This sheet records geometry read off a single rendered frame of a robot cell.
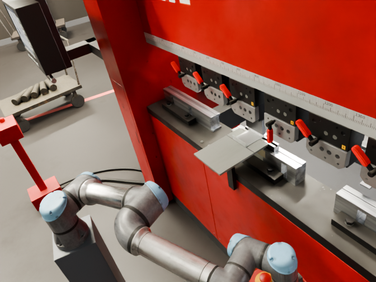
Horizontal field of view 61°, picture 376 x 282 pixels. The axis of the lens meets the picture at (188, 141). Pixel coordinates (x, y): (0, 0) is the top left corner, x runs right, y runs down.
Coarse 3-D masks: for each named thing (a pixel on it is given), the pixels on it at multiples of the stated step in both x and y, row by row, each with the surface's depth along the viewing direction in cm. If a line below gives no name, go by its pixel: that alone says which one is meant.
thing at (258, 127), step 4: (248, 124) 141; (252, 124) 139; (256, 124) 136; (260, 124) 134; (264, 124) 134; (248, 128) 144; (252, 128) 140; (256, 128) 137; (260, 128) 135; (264, 128) 135; (256, 132) 140; (260, 132) 136; (264, 132) 136
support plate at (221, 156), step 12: (240, 132) 144; (216, 144) 140; (228, 144) 139; (240, 144) 137; (252, 144) 136; (264, 144) 135; (204, 156) 135; (216, 156) 134; (228, 156) 132; (240, 156) 131; (216, 168) 128; (228, 168) 127
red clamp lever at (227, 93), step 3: (222, 84) 133; (222, 87) 132; (225, 87) 133; (222, 90) 133; (225, 90) 132; (228, 90) 133; (225, 93) 132; (228, 93) 132; (225, 96) 133; (228, 96) 132; (231, 96) 132; (231, 99) 132; (234, 99) 132; (237, 99) 133; (231, 102) 131; (234, 102) 132
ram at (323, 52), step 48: (144, 0) 163; (192, 0) 128; (240, 0) 106; (288, 0) 90; (336, 0) 78; (192, 48) 145; (240, 48) 117; (288, 48) 98; (336, 48) 84; (288, 96) 108; (336, 96) 91
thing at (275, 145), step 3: (246, 126) 147; (246, 129) 147; (264, 138) 139; (264, 141) 136; (273, 141) 135; (270, 144) 134; (273, 144) 135; (276, 144) 133; (267, 147) 136; (270, 147) 134; (273, 147) 133; (276, 147) 133; (270, 150) 135; (273, 150) 134; (276, 150) 134
